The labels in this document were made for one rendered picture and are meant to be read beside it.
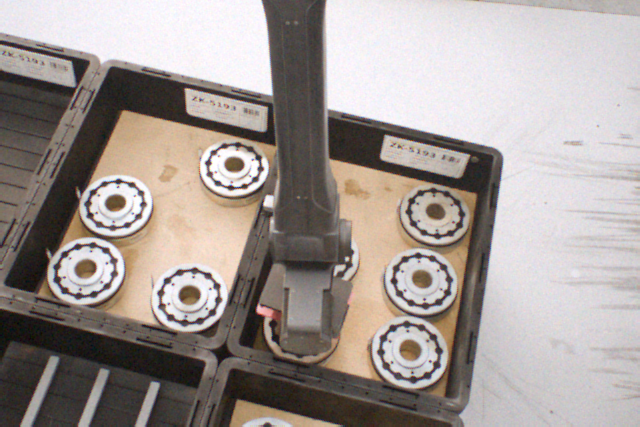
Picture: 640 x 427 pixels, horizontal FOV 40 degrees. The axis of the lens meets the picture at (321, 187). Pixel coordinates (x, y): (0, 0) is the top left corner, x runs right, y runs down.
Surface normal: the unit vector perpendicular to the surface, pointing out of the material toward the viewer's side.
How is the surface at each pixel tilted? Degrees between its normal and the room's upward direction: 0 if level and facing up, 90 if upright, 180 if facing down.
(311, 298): 9
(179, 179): 0
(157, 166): 0
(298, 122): 80
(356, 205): 0
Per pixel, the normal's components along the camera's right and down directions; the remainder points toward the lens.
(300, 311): -0.04, -0.44
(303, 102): -0.05, 0.73
